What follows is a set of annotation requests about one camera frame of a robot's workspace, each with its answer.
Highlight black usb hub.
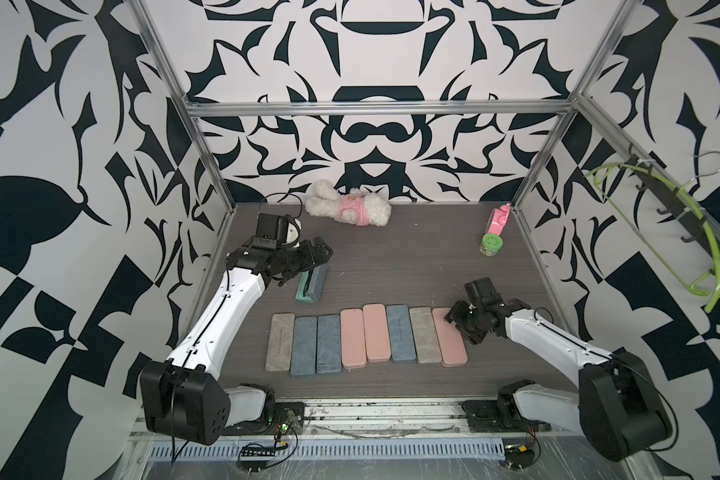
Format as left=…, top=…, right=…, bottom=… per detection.
left=237, top=443, right=278, bottom=469

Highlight black wall hook rail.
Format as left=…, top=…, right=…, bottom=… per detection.
left=627, top=143, right=720, bottom=256

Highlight green clothes hanger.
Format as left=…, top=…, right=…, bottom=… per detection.
left=585, top=162, right=720, bottom=313

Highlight pink bottle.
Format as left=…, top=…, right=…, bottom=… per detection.
left=485, top=203, right=511, bottom=236

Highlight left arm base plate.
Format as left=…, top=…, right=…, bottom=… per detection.
left=222, top=401, right=306, bottom=436

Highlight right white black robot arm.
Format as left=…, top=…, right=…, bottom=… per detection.
left=444, top=277, right=679, bottom=462

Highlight green lidded jar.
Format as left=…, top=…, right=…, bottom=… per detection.
left=479, top=233, right=504, bottom=257

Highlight pink case brown glasses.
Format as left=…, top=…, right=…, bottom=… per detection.
left=340, top=309, right=367, bottom=370

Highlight grey case tortoise sunglasses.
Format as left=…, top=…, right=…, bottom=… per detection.
left=290, top=317, right=318, bottom=378

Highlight grey case white sunglasses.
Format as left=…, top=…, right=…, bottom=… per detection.
left=316, top=314, right=342, bottom=374

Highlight grey case black sunglasses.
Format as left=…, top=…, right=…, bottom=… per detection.
left=409, top=307, right=442, bottom=364

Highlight grey case gold glasses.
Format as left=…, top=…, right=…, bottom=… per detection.
left=386, top=305, right=417, bottom=363

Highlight white plush toy pink shirt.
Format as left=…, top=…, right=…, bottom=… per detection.
left=304, top=179, right=392, bottom=227

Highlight pink case purple glasses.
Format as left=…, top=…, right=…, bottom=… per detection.
left=363, top=304, right=391, bottom=363

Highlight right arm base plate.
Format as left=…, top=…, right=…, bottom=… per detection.
left=460, top=399, right=552, bottom=433

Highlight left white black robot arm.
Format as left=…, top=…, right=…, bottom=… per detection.
left=139, top=214, right=333, bottom=445

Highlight pink case red glasses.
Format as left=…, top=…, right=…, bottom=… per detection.
left=432, top=308, right=468, bottom=367

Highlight beige case yellow glasses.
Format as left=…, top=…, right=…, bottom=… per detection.
left=265, top=313, right=296, bottom=372

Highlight black connector box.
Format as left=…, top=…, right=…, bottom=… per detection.
left=501, top=444, right=538, bottom=471

